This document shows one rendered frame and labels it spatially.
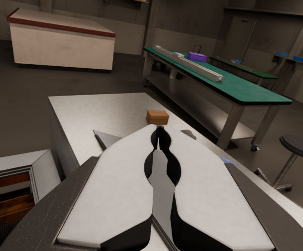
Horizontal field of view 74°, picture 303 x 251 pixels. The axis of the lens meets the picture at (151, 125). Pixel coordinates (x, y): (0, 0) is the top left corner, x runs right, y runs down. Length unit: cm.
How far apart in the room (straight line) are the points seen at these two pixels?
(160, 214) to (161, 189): 9
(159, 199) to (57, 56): 478
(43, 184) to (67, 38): 439
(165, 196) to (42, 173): 58
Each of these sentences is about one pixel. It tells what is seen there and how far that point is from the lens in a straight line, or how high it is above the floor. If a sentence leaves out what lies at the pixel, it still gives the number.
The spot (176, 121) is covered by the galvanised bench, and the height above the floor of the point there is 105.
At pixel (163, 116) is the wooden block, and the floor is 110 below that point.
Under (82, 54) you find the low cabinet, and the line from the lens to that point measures 521.
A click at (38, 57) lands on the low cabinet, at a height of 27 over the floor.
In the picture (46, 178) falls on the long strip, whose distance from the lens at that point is 97.
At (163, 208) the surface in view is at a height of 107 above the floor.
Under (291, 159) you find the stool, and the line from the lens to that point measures 252.
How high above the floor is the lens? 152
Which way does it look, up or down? 28 degrees down
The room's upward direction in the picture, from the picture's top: 12 degrees clockwise
